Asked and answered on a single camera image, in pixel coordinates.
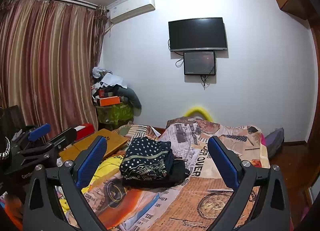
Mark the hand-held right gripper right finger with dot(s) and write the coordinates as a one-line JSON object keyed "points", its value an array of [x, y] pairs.
{"points": [[223, 163]]}

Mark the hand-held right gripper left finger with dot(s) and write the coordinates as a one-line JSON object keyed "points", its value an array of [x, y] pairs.
{"points": [[91, 161]]}

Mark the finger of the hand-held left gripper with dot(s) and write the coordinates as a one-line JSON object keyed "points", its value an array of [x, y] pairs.
{"points": [[62, 138], [40, 131]]}

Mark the navy patterned hoodie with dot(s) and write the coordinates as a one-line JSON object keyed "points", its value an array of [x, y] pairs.
{"points": [[145, 158]]}

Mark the yellow garment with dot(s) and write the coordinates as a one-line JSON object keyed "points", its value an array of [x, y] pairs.
{"points": [[107, 164]]}

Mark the wooden folding table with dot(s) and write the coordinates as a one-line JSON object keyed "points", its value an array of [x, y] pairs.
{"points": [[110, 143]]}

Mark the black garment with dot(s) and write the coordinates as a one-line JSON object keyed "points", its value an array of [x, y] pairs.
{"points": [[178, 171]]}

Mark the orange box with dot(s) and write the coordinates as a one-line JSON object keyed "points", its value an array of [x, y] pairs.
{"points": [[108, 101]]}

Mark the yellow arched bar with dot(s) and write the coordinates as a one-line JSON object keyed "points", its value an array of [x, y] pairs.
{"points": [[197, 109]]}

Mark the small red box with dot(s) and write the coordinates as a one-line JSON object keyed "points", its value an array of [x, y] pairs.
{"points": [[101, 93]]}

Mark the newspaper print bed sheet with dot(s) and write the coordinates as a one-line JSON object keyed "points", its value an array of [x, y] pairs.
{"points": [[175, 206]]}

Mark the striped brown curtain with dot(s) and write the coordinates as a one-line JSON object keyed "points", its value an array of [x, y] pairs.
{"points": [[50, 65]]}

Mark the white cloth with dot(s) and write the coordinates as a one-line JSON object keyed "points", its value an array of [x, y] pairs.
{"points": [[110, 79]]}

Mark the grey pillow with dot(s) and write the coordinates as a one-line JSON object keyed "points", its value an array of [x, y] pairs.
{"points": [[132, 97]]}

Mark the curtain rod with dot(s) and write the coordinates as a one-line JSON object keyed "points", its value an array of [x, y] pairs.
{"points": [[57, 0]]}

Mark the white air conditioner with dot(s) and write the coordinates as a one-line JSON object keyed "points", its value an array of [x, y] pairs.
{"points": [[132, 8]]}

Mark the small black wall monitor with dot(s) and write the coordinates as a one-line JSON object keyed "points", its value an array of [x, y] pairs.
{"points": [[199, 62]]}

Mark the wall-mounted black television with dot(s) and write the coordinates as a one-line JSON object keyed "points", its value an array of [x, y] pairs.
{"points": [[197, 33]]}

